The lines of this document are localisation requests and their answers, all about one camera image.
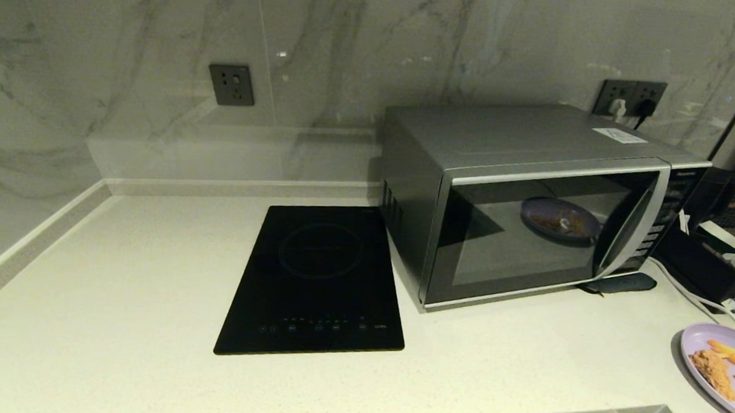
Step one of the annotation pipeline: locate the white sticker label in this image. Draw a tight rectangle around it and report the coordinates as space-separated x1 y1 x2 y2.
591 126 650 147

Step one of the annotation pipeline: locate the fried chicken piece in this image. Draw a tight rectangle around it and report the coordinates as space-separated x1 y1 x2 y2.
687 348 735 403

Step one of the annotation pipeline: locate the silver microwave oven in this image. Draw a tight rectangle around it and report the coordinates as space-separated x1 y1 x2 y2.
371 94 716 328

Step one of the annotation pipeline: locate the grey double wall socket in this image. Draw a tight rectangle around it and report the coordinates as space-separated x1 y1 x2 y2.
592 78 668 121

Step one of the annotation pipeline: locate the black wire basket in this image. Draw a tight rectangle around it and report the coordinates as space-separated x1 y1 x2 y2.
717 188 735 229

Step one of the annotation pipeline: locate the black induction cooktop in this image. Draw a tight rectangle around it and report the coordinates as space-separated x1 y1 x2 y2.
213 198 414 367

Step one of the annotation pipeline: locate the dark grey foot mat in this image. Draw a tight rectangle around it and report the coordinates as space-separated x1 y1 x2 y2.
578 269 659 300

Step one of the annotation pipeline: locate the grey single wall socket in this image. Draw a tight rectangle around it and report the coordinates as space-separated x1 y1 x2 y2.
206 63 257 108

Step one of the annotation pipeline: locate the black power plug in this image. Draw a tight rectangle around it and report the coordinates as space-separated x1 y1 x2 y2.
632 98 658 131

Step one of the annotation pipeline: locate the black tea box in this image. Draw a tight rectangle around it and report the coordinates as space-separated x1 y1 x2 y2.
651 223 735 306

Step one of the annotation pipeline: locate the lavender plate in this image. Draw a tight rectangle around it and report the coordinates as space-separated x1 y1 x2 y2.
676 321 735 413

